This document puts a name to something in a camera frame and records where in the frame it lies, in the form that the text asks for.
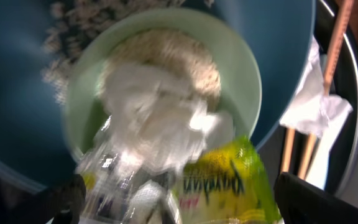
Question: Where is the light green bowl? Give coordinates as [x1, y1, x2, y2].
[63, 7, 262, 162]

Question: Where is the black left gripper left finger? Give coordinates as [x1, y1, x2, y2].
[7, 174, 86, 224]

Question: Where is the wooden chopstick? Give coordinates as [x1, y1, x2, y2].
[281, 128, 295, 172]
[298, 0, 354, 180]

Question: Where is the round black tray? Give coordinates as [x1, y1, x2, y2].
[256, 0, 358, 195]

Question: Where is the white rice heap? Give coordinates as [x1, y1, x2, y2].
[100, 28, 221, 111]

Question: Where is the yellow green snack wrapper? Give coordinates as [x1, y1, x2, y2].
[76, 135, 282, 224]

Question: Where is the dark blue plate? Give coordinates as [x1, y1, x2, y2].
[0, 0, 316, 192]

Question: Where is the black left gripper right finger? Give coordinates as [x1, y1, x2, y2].
[274, 172, 358, 224]

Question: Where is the white tissue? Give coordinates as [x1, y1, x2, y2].
[101, 63, 234, 174]

